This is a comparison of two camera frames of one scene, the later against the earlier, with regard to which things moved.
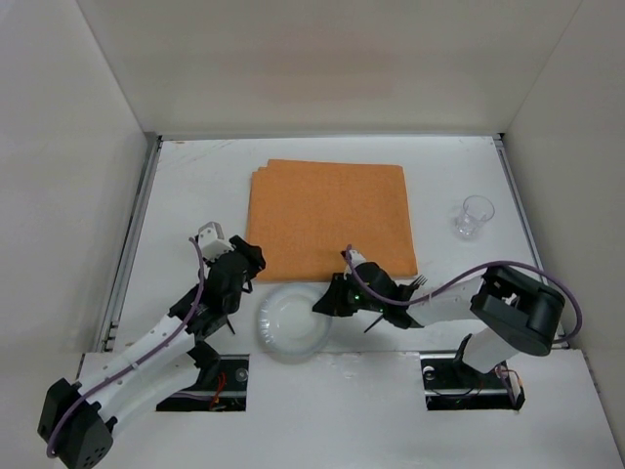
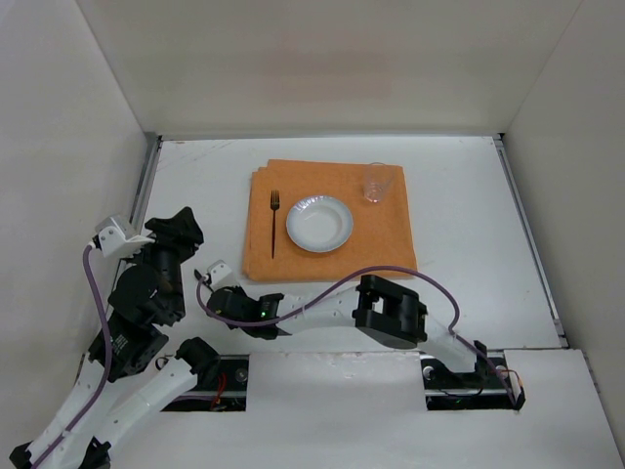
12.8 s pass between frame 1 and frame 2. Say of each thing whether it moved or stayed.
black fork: moved
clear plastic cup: moved
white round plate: moved
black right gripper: moved
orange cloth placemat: stayed
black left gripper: moved
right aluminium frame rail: stayed
